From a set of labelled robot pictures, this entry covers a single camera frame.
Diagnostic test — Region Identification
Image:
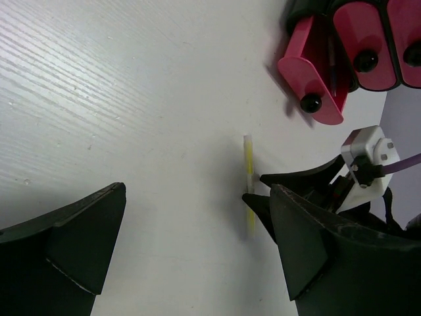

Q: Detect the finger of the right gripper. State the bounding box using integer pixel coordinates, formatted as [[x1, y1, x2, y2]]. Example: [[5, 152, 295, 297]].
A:
[[242, 193, 276, 240]]

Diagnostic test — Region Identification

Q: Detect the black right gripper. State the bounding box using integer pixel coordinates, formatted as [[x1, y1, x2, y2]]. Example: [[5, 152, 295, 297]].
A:
[[259, 154, 421, 316]]

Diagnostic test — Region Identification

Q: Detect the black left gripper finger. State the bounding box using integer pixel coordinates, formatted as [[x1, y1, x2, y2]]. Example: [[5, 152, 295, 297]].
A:
[[1, 182, 126, 315]]

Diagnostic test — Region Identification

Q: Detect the yellow thin pen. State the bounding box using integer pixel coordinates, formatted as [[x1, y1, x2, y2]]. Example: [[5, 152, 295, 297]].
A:
[[243, 134, 255, 238]]

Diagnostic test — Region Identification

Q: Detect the pink drawer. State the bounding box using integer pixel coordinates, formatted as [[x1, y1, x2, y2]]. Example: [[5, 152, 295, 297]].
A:
[[277, 16, 353, 125], [331, 1, 398, 92], [387, 0, 420, 88]]

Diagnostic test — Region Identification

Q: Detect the pink top drawer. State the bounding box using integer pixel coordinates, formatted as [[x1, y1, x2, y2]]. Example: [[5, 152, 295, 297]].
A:
[[387, 0, 420, 88]]

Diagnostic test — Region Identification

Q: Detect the pink bottom drawer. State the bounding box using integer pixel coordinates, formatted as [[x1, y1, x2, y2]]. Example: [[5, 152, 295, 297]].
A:
[[277, 16, 353, 125]]

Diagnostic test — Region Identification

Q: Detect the blue thin pen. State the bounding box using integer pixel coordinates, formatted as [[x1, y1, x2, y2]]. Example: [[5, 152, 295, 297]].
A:
[[328, 36, 337, 97]]

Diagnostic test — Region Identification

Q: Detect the black drawer cabinet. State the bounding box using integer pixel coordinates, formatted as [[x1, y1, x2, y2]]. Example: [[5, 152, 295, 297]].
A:
[[286, 1, 418, 90]]

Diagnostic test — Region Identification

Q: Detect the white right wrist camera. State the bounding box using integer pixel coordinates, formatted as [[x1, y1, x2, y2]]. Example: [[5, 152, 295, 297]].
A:
[[338, 126, 400, 212]]

